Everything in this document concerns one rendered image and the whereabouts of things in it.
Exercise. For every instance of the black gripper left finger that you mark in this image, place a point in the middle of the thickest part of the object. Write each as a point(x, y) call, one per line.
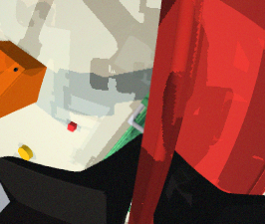
point(100, 194)

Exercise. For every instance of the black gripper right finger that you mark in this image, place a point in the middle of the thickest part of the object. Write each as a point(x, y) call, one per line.
point(188, 198)

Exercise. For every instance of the green translucent plastic tray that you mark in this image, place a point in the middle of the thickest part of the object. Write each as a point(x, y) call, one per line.
point(131, 133)

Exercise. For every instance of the yellow flat cylinder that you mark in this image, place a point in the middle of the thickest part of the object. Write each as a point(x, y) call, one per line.
point(25, 152)

